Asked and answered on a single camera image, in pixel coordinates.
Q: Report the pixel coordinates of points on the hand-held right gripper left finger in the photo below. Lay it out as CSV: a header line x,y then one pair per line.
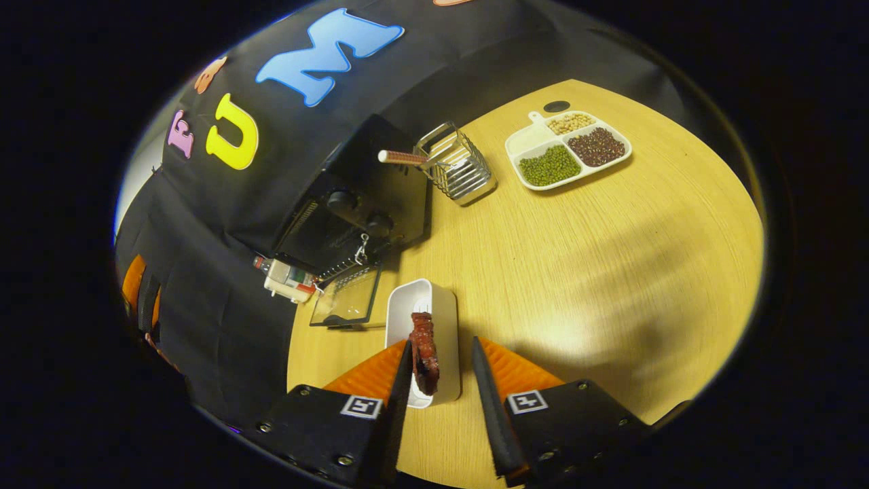
x,y
396,421

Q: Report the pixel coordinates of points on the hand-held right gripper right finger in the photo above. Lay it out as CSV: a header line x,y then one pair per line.
x,y
495,421

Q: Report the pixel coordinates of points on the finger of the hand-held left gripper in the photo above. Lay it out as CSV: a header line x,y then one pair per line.
x,y
153,305
134,282

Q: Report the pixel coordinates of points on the red-brown meat piece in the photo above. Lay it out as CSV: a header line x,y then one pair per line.
x,y
424,353

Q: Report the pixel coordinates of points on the black electric oven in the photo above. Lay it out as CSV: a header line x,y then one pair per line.
x,y
380,183

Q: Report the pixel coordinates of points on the white rectangular tray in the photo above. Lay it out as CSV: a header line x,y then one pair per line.
x,y
445,319

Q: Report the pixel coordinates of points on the metal carabiner clip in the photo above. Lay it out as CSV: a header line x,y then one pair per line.
x,y
363,250

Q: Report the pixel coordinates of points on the pile of green mung beans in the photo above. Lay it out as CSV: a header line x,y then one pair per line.
x,y
550,166

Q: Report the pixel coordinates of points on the white divided plate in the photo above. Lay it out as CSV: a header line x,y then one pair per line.
x,y
526,142

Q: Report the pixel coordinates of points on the pile of dark red beans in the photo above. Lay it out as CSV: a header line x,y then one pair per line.
x,y
596,146

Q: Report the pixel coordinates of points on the pile of pale soybeans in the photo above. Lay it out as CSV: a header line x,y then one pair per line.
x,y
570,123

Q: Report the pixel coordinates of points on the black round table hole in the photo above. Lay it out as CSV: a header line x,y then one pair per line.
x,y
557,106

